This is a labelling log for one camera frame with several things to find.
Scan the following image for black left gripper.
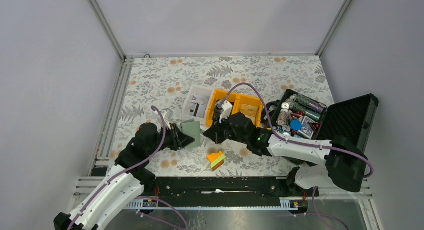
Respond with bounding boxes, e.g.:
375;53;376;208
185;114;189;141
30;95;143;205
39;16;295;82
147;123;195;155

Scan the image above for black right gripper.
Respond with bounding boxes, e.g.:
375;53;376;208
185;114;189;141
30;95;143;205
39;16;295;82
204;114;249;145

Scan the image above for green card holder wallet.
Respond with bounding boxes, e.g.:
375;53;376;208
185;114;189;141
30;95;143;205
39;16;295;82
180;119;202;149

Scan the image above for yellow plastic divided bin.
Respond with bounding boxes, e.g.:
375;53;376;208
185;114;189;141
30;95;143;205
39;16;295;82
206;89;264;126

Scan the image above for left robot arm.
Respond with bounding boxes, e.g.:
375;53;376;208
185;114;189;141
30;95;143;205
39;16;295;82
53;123;195;229

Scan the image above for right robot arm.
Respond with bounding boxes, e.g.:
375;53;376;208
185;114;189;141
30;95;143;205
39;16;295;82
203;113;369;196

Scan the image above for blue playing card deck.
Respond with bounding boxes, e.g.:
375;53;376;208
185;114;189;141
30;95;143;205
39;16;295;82
297;116;315;139

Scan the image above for white plastic bin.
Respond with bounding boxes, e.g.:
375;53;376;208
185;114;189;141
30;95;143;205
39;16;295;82
181;84;214;125

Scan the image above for orange green sticky notes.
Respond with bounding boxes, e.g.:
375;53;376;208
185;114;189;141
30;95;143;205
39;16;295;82
207;151;226;171

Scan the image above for black poker chip case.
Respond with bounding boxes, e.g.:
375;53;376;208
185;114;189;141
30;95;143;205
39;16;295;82
266;90;379;154

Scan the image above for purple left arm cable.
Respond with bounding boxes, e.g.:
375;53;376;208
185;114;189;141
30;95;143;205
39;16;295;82
66;105;190;230

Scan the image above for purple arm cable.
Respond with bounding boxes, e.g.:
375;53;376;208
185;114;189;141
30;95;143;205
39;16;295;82
218;82;375;230
66;105;190;230

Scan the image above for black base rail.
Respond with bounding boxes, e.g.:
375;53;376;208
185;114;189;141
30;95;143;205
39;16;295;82
125;167;319;209

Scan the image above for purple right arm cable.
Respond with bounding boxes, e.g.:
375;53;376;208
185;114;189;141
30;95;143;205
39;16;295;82
218;82;375;230

